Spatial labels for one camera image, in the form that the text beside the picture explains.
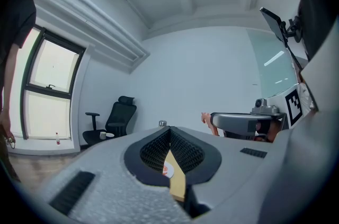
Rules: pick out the metal tumbler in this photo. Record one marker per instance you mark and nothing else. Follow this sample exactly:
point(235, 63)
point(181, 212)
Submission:
point(162, 123)

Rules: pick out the grey gripper-mounted camera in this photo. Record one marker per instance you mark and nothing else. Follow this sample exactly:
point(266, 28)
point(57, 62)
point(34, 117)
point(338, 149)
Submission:
point(263, 106)

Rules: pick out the black office chair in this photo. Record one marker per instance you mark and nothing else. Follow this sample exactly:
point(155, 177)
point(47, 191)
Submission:
point(121, 114)

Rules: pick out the white saucer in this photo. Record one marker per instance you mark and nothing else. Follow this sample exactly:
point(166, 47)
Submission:
point(110, 135)

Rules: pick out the black-framed window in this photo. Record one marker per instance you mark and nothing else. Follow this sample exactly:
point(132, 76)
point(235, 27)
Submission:
point(53, 80)

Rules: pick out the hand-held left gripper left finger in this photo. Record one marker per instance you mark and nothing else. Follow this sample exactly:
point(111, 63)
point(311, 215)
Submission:
point(106, 178)

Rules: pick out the frosted glass partition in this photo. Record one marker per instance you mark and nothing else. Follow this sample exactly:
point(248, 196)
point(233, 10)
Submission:
point(272, 72)

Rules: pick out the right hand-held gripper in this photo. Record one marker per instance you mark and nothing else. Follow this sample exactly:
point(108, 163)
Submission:
point(292, 106)

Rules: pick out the black chest-mounted phone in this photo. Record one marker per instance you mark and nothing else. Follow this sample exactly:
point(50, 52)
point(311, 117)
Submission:
point(272, 21)

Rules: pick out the black phone mount clamp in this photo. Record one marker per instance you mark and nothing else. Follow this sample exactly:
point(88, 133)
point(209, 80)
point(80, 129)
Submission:
point(292, 28)

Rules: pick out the red-capped plastic bottle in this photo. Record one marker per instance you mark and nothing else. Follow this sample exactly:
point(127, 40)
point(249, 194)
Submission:
point(57, 139)

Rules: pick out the white plate with food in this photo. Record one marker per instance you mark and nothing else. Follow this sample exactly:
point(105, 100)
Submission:
point(170, 168)

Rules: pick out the white cup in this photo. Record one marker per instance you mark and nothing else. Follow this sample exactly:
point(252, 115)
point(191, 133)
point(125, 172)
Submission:
point(103, 135)

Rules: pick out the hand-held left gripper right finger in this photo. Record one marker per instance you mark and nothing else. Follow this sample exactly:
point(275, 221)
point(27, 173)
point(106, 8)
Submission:
point(233, 164)

